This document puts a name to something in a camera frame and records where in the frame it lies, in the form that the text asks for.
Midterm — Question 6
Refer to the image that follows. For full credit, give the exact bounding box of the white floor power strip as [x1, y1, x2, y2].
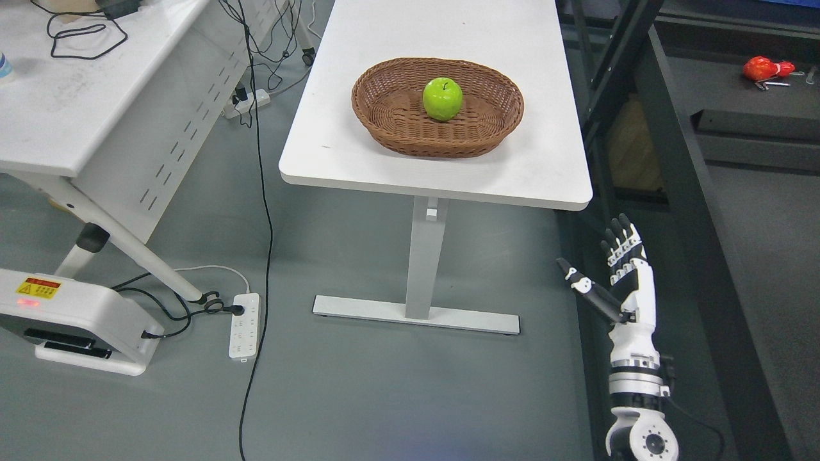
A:
[228, 293, 261, 362]

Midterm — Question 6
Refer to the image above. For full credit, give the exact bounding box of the white folding table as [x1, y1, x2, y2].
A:
[0, 0, 320, 303]

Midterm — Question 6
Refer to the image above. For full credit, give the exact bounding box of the black looped cable on table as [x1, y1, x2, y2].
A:
[29, 0, 129, 61]

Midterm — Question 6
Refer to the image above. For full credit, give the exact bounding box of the paper cup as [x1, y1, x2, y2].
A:
[0, 53, 15, 85]

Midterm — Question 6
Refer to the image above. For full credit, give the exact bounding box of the green apple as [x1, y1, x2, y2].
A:
[422, 77, 464, 122]

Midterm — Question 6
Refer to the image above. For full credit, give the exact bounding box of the long black power cable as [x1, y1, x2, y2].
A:
[218, 0, 275, 461]

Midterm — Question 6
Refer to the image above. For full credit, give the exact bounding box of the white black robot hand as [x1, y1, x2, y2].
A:
[556, 213, 660, 369]

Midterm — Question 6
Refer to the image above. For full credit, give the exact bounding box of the white standing desk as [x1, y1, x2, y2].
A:
[279, 0, 594, 336]

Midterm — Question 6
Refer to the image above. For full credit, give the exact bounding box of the far white power strip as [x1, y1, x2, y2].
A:
[222, 88, 270, 119]

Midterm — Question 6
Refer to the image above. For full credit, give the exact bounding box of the white machine with warning label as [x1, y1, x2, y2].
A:
[1, 269, 164, 376]

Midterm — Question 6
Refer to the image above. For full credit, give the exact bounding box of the red toy on shelf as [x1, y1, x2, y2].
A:
[742, 56, 796, 81]

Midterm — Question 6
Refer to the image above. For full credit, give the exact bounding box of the black metal shelf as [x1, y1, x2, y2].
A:
[557, 1, 819, 460]

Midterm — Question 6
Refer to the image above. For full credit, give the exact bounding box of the brown wicker basket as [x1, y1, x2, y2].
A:
[351, 56, 525, 158]

